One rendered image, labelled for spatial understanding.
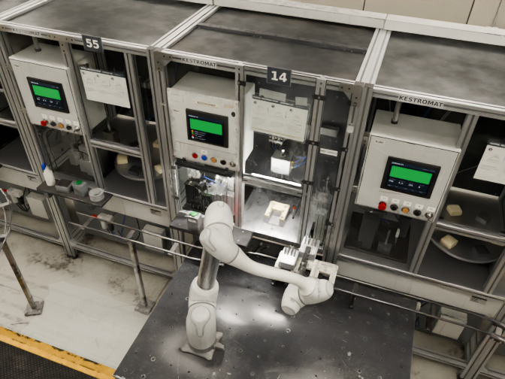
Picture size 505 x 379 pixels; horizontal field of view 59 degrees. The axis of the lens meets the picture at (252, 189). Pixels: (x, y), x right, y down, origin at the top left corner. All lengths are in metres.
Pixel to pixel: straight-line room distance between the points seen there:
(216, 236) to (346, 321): 1.12
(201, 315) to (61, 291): 1.79
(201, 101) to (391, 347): 1.74
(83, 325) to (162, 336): 1.13
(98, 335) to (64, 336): 0.24
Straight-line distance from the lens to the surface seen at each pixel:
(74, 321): 3.79
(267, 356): 2.64
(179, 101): 2.53
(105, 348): 3.59
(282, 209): 2.98
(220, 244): 2.04
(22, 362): 3.71
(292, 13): 2.97
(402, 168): 2.33
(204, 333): 2.48
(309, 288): 2.26
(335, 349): 2.72
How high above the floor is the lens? 2.97
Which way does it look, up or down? 40 degrees down
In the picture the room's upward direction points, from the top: 2 degrees clockwise
